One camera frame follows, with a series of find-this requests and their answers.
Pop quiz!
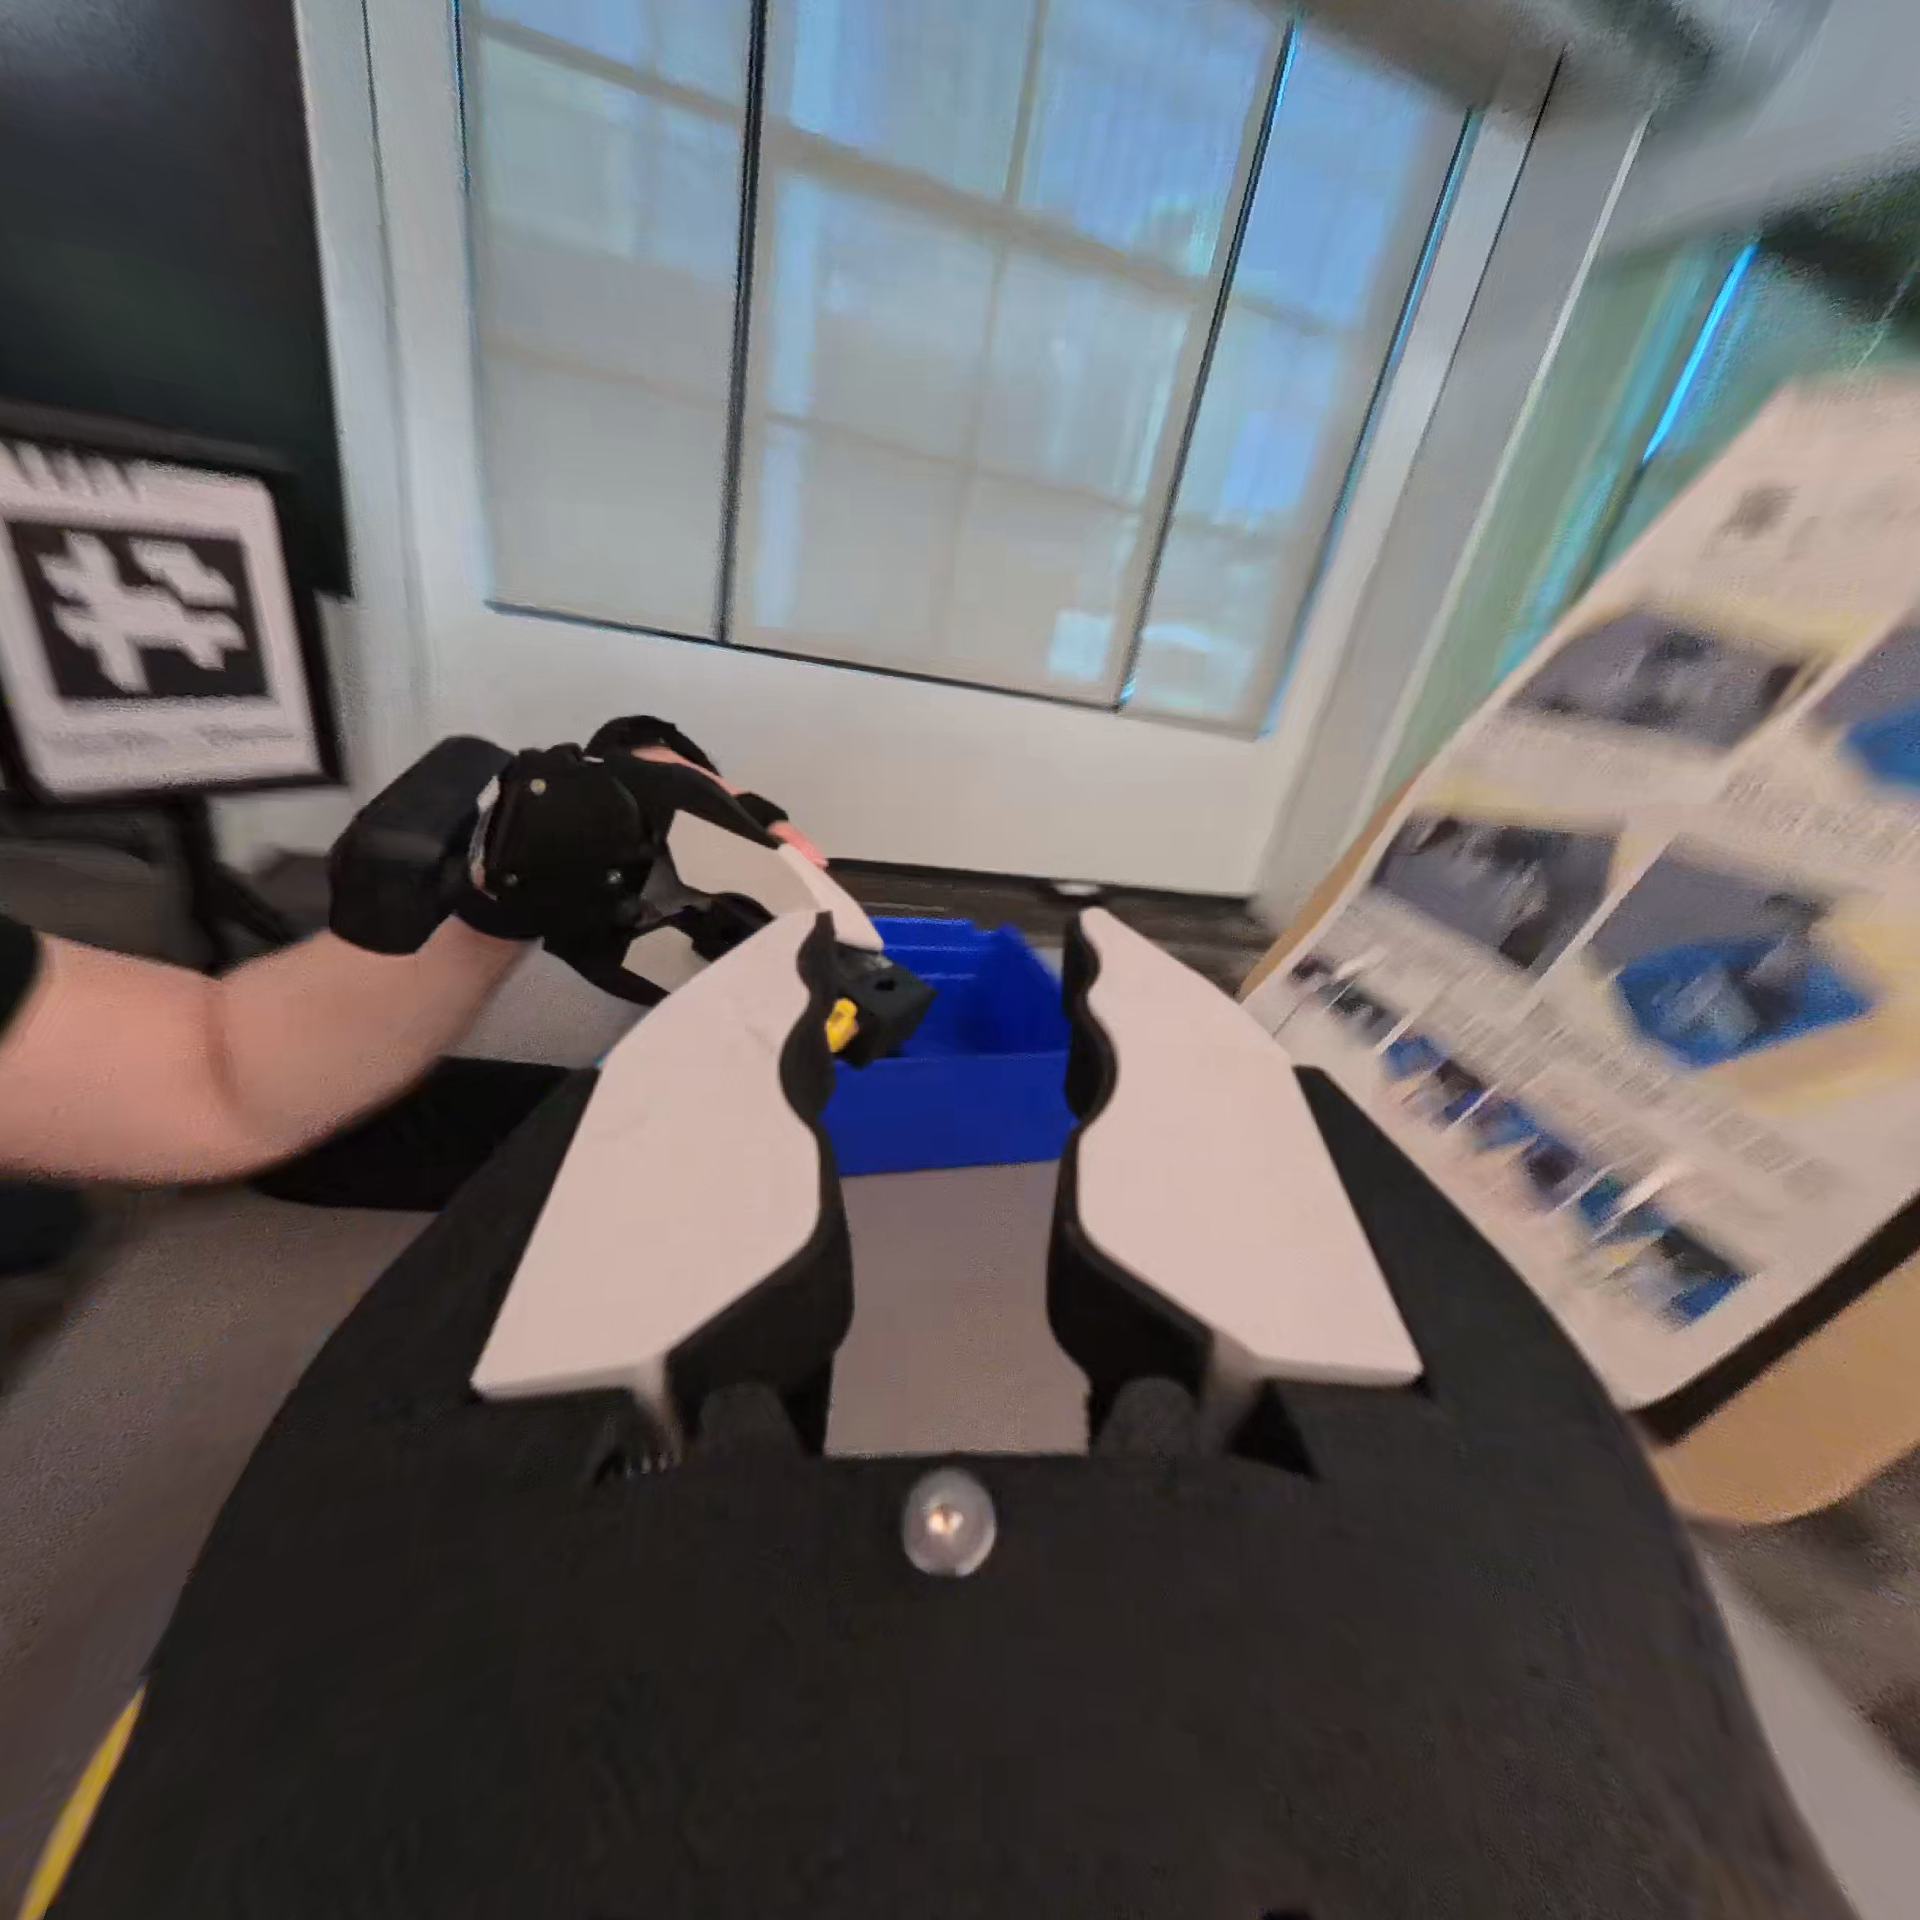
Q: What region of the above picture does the printed instruction sheet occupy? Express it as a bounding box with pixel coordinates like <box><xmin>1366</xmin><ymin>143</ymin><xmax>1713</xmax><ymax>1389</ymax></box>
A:
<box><xmin>1241</xmin><ymin>375</ymin><xmax>1920</xmax><ymax>1412</ymax></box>

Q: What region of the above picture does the blue plastic bin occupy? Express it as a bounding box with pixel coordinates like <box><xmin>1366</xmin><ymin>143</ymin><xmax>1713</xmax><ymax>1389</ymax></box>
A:
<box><xmin>816</xmin><ymin>913</ymin><xmax>1079</xmax><ymax>1180</ymax></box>

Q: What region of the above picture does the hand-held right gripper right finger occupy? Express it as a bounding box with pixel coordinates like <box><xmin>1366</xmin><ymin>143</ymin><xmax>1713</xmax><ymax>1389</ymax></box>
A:
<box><xmin>1046</xmin><ymin>904</ymin><xmax>1425</xmax><ymax>1455</ymax></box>

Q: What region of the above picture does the black network switch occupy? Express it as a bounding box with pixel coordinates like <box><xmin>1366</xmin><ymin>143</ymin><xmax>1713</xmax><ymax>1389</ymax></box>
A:
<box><xmin>816</xmin><ymin>943</ymin><xmax>939</xmax><ymax>1071</ymax></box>

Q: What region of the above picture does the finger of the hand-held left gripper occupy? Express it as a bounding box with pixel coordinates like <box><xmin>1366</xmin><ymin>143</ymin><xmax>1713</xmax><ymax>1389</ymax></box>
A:
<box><xmin>668</xmin><ymin>817</ymin><xmax>886</xmax><ymax>955</ymax></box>

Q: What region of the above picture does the black desk mat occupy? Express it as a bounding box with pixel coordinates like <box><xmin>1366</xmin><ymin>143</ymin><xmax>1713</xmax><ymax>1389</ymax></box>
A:
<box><xmin>247</xmin><ymin>1053</ymin><xmax>595</xmax><ymax>1215</ymax></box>

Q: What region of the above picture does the yellow ethernet cable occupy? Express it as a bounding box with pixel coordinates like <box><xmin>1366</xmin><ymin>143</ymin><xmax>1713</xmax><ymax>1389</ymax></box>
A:
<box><xmin>16</xmin><ymin>1002</ymin><xmax>861</xmax><ymax>1920</ymax></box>

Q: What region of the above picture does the black framed marker sign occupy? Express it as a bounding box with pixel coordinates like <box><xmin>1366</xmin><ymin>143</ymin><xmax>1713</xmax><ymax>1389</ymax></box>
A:
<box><xmin>0</xmin><ymin>402</ymin><xmax>347</xmax><ymax>811</ymax></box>

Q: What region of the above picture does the window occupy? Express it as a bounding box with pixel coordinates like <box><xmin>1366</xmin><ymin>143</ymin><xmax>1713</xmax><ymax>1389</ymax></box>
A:
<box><xmin>451</xmin><ymin>0</ymin><xmax>1488</xmax><ymax>741</ymax></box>

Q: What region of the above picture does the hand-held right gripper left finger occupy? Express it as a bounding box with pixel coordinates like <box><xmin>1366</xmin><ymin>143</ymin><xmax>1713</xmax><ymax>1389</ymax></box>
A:
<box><xmin>468</xmin><ymin>908</ymin><xmax>857</xmax><ymax>1461</ymax></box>

